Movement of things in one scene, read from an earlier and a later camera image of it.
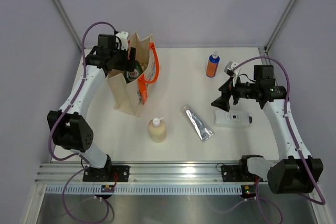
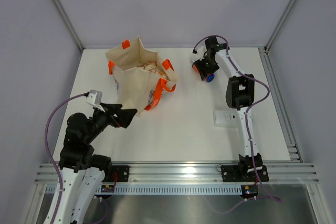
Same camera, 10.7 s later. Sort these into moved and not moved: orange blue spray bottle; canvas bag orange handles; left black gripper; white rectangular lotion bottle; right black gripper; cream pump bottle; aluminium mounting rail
Moved: cream pump bottle; orange blue spray bottle; right black gripper; left black gripper; canvas bag orange handles
Not moved: white rectangular lotion bottle; aluminium mounting rail
